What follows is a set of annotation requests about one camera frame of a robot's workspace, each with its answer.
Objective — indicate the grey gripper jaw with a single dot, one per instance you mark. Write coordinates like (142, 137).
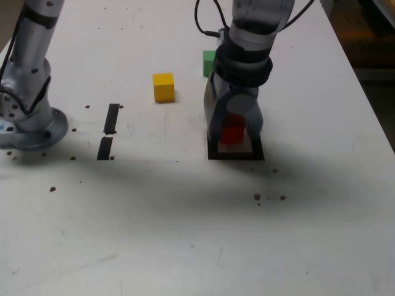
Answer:
(216, 123)
(243, 106)

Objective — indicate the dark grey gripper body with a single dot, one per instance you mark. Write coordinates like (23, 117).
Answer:
(237, 89)

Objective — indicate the red cube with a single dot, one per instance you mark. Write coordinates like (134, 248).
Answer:
(233, 135)

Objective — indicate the green cube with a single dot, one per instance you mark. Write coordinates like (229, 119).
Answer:
(208, 63)

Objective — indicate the yellow cube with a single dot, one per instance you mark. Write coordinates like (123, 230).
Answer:
(163, 92)

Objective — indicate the black tape square outline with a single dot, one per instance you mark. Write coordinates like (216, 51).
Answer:
(234, 156)

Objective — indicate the black tape strip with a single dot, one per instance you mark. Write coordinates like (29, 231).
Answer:
(104, 149)

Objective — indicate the brown wooden furniture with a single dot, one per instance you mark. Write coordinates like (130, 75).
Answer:
(370, 46)

